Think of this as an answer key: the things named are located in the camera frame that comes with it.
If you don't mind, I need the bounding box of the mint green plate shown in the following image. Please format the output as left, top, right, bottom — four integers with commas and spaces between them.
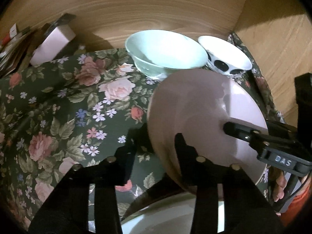
120, 191, 225, 234

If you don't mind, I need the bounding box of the pink plate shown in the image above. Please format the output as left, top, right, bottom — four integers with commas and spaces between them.
147, 69, 268, 193

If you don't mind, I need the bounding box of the mint green bowl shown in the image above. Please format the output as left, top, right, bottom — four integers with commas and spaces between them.
125, 30, 208, 80

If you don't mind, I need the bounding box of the white bowl with black spots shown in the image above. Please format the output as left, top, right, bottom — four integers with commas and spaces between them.
198, 35, 252, 77

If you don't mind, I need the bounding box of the person's right hand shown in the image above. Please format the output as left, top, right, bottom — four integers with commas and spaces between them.
272, 171, 287, 202

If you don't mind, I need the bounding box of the dark floral tablecloth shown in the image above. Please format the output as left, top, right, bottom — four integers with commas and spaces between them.
0, 32, 286, 232

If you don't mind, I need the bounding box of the white rectangular box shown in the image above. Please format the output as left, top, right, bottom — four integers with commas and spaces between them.
30, 25, 76, 66

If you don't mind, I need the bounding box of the stack of books and cards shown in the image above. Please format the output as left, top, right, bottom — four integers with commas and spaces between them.
1, 13, 76, 78

